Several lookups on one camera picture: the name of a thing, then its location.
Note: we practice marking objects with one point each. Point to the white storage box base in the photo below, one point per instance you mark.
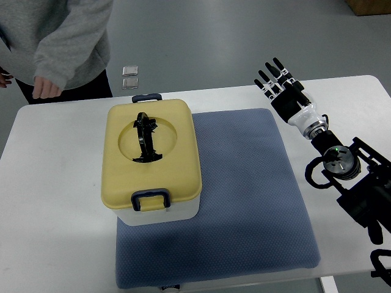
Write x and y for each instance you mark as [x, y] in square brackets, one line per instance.
[153, 211]

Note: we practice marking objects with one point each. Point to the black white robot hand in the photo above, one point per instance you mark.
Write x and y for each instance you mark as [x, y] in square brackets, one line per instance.
[288, 97]

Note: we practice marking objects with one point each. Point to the brown cardboard box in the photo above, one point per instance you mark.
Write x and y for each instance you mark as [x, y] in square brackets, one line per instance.
[369, 7]

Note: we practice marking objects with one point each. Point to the upper metal floor plate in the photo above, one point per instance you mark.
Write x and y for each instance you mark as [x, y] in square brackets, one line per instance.
[130, 70]

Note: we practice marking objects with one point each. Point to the lower metal floor plate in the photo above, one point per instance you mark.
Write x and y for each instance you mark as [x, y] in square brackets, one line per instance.
[130, 83]

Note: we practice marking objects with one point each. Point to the person in grey hoodie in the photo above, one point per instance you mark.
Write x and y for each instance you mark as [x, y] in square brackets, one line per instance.
[63, 41]

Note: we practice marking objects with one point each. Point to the yellow box lid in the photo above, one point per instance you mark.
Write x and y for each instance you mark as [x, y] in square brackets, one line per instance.
[150, 157]

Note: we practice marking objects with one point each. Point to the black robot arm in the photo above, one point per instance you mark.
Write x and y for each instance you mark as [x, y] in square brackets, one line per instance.
[359, 173]

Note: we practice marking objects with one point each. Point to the white table leg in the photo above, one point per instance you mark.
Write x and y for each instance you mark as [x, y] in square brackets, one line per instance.
[328, 284]

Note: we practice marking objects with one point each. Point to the metal floor plate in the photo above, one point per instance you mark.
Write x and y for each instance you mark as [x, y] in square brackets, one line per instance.
[130, 70]
[130, 83]

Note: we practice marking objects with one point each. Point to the blue cushion mat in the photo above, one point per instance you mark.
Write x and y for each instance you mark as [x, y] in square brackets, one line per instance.
[251, 219]

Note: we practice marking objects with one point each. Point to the person's other hand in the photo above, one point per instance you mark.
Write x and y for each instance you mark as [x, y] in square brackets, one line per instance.
[5, 78]

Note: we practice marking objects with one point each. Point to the person's bare hand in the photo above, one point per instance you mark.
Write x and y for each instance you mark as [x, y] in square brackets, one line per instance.
[44, 88]

